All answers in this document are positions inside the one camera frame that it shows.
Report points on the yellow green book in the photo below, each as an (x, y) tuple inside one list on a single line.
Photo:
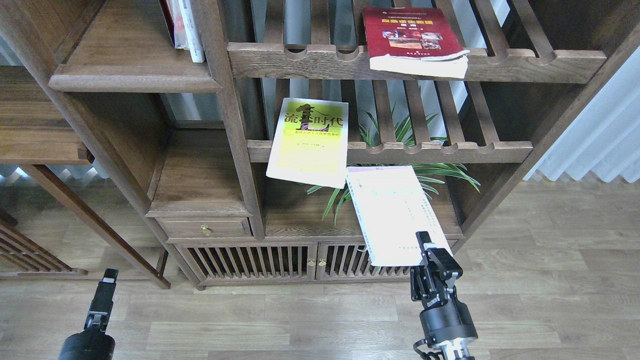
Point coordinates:
[(310, 143)]

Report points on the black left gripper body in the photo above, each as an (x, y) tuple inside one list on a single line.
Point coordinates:
[(91, 344)]

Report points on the wooden side furniture left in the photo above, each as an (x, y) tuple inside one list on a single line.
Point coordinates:
[(35, 136)]

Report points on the upright white book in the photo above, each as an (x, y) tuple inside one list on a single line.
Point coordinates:
[(186, 35)]

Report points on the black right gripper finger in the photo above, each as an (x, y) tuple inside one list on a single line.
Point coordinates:
[(422, 287), (441, 265)]

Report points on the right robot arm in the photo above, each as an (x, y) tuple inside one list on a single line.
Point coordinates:
[(433, 354)]

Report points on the upright dark red book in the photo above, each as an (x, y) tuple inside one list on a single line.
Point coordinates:
[(167, 11)]

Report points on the white pleated curtain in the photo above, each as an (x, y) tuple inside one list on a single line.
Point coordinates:
[(604, 139)]

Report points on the green spider plant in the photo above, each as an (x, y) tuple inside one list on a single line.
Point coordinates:
[(426, 172)]

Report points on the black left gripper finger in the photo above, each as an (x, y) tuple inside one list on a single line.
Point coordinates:
[(102, 302)]

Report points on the brass drawer knob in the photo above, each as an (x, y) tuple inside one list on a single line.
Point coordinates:
[(206, 231)]

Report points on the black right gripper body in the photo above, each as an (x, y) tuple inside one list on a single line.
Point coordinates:
[(448, 327)]

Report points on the red paperback book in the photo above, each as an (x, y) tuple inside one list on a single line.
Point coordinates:
[(413, 41)]

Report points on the white lavender book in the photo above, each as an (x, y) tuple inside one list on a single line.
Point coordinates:
[(392, 207)]

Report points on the dark wooden bookshelf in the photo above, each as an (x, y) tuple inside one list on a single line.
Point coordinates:
[(188, 143)]

